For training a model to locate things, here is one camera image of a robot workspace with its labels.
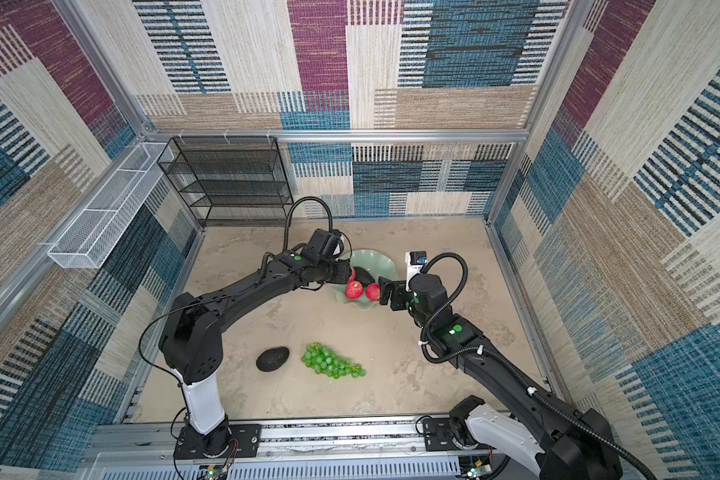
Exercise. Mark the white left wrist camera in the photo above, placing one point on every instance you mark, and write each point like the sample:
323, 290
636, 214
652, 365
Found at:
324, 244

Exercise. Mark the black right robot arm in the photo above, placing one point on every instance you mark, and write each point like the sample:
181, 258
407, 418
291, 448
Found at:
549, 437

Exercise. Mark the green fake grape bunch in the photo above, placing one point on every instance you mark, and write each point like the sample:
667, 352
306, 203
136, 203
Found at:
325, 361

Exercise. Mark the white wire mesh basket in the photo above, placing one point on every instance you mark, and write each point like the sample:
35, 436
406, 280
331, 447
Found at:
90, 239

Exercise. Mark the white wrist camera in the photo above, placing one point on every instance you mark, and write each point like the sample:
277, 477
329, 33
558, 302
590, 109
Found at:
324, 244
415, 261

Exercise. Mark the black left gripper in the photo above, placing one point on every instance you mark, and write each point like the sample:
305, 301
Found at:
343, 272

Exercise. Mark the red fake apple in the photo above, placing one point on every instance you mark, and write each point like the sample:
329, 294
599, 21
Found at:
373, 292
354, 290

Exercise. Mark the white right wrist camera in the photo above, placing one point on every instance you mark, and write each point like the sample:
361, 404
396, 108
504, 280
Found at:
415, 261

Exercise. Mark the dark avocado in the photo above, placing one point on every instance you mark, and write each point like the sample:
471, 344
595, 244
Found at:
362, 276
272, 359

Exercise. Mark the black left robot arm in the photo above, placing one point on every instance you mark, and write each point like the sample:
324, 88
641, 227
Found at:
191, 341

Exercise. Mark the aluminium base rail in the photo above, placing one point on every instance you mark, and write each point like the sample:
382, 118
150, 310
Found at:
365, 447

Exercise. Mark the black wire mesh shelf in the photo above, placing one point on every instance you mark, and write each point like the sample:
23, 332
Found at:
229, 181

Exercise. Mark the green scalloped fruit bowl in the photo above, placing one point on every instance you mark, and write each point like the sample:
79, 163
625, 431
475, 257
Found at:
364, 290

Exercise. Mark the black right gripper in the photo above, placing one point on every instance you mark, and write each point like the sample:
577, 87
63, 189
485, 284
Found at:
399, 290

